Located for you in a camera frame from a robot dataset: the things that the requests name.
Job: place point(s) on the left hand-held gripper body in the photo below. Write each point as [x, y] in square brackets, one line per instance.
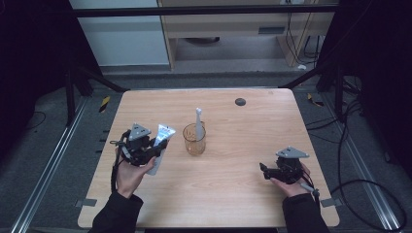
[137, 149]

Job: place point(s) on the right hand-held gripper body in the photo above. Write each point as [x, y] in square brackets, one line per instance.
[290, 170]

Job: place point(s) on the white toothpaste tube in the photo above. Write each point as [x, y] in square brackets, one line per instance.
[164, 132]

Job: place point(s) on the transparent amber cup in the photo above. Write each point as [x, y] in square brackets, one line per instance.
[194, 147]

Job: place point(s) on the white electric toothbrush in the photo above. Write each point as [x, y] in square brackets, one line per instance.
[199, 126]

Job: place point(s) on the person's right hand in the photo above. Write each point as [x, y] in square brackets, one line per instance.
[296, 189]

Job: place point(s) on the person's left hand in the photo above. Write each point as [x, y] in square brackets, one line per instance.
[129, 179]

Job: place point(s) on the yellow and black tape strip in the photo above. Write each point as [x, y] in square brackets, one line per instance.
[313, 100]
[104, 104]

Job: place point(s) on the dark round table grommet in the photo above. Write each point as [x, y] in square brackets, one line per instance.
[240, 102]

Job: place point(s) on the small white floor object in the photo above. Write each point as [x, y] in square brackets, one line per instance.
[302, 67]

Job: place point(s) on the white cabinet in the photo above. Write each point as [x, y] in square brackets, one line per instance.
[123, 42]

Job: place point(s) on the black curtain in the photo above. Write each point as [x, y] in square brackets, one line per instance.
[32, 64]
[382, 64]

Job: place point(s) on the light wooden desk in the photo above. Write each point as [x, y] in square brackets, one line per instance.
[226, 24]

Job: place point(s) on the gray table bracket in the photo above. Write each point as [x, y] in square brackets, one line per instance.
[86, 202]
[332, 202]

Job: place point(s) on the aluminium floor rail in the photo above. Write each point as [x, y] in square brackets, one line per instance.
[362, 165]
[48, 165]

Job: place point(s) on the black slanted frame strut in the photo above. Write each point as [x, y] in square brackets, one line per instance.
[311, 75]
[97, 77]

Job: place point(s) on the black horizontal frame bar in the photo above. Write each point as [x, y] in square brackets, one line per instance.
[194, 10]

